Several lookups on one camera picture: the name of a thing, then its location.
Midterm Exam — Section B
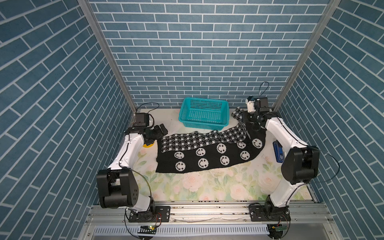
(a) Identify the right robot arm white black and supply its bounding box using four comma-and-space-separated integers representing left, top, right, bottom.
243, 111, 320, 222

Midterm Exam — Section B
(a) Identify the black white smiley scarf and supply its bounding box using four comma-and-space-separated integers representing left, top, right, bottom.
156, 108, 266, 174

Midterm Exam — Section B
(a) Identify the yellow pencil cup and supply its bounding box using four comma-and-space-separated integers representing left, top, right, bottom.
143, 143, 154, 148

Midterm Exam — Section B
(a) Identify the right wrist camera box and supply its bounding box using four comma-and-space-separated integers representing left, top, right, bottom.
246, 96, 270, 113

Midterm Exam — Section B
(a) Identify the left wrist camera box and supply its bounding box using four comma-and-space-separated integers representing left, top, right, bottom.
133, 113, 150, 128

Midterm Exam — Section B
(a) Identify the teal plastic mesh basket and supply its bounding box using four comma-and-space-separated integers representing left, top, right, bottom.
179, 98, 230, 131

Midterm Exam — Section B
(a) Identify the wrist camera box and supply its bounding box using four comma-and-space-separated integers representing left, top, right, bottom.
133, 113, 150, 128
246, 96, 270, 113

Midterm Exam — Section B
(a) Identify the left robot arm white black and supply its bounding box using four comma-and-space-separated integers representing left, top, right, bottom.
96, 124, 171, 223

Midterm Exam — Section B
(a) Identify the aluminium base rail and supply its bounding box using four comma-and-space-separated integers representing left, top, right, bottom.
89, 200, 334, 226

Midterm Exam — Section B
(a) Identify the green circuit board right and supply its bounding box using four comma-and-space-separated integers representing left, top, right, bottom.
269, 225, 287, 232

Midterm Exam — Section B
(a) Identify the floral table mat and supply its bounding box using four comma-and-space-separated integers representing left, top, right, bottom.
109, 108, 313, 202

